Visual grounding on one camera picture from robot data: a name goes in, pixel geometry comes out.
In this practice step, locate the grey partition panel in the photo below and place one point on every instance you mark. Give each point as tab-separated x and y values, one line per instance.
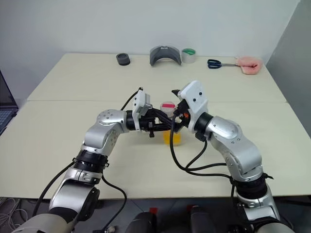
291	60

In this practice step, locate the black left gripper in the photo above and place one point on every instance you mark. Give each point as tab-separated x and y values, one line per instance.
148	120

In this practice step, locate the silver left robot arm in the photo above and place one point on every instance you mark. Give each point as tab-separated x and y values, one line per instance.
97	136

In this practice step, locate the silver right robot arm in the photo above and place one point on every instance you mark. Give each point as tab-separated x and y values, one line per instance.
233	136

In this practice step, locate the black round cap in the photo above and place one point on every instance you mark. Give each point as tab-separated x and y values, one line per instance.
123	59

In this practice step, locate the pink fluffy cloth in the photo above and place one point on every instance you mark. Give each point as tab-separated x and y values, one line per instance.
249	65

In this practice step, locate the dark rounded shape red tag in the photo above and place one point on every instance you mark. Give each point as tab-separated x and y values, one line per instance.
204	219
142	222

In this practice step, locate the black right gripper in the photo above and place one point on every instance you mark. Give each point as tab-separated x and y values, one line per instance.
182	114

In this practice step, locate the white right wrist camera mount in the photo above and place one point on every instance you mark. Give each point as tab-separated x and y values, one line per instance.
194	93

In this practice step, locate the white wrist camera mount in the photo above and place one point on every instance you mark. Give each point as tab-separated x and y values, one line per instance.
139	102
194	93

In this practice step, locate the dark laptop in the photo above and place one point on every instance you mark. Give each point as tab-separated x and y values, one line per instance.
6	106

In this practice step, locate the silver tape roll green core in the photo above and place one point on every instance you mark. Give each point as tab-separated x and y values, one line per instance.
188	57

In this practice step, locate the clear bottle with orange drink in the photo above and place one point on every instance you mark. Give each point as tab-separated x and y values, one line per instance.
167	109

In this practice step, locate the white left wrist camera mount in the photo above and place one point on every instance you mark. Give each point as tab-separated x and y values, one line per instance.
139	102

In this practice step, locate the grey curved headset visor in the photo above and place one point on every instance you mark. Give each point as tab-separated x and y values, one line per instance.
155	57

